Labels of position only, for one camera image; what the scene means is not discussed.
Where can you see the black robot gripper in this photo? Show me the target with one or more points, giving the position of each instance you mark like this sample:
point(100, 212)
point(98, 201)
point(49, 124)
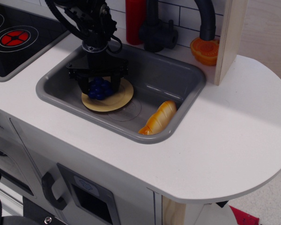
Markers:
point(97, 61)

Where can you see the blue toy blueberries cluster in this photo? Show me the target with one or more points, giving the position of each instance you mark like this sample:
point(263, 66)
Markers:
point(100, 89)

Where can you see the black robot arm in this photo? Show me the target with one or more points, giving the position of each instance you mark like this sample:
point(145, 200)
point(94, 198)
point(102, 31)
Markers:
point(92, 23)

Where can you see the yellow toy plate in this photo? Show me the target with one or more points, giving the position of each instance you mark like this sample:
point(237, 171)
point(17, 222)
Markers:
point(114, 102)

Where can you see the grey toy sink basin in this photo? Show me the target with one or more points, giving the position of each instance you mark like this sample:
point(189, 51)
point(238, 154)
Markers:
point(152, 79)

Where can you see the toy bread loaf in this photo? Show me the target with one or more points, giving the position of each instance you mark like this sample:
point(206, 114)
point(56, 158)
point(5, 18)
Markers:
point(160, 119)

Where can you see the dark grey toy faucet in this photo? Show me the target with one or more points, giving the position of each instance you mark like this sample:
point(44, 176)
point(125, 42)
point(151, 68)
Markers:
point(156, 36)

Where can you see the red ketchup bottle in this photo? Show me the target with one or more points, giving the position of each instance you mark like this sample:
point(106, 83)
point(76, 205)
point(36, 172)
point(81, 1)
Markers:
point(135, 16)

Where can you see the black toy stovetop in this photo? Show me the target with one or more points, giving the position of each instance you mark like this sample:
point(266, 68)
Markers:
point(24, 37)

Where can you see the white oven door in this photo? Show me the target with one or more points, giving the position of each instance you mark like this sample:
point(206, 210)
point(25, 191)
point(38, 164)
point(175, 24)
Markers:
point(16, 170)

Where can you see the orange half toy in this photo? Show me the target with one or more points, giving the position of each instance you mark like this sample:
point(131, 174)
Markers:
point(206, 52)

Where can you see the grey dishwasher door panel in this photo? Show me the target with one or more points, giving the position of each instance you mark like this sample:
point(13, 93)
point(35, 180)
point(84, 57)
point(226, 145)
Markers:
point(91, 197)

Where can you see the light wooden side panel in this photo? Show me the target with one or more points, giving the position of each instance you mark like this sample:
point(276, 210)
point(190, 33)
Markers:
point(232, 26)

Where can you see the red cloth on floor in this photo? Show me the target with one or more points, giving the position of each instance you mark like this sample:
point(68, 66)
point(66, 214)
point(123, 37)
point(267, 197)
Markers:
point(244, 218)

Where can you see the black oven door handle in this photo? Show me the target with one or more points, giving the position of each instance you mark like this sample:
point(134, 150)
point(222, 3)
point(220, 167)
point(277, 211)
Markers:
point(47, 182)

